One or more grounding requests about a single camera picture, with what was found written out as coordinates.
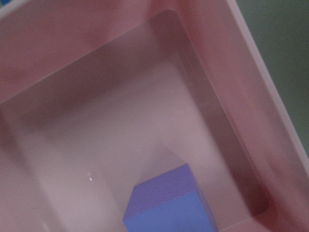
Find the pink plastic bin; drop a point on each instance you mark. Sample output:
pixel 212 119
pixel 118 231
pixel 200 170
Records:
pixel 99 95

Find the purple foam block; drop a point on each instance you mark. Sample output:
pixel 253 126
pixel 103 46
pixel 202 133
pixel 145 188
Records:
pixel 170 202

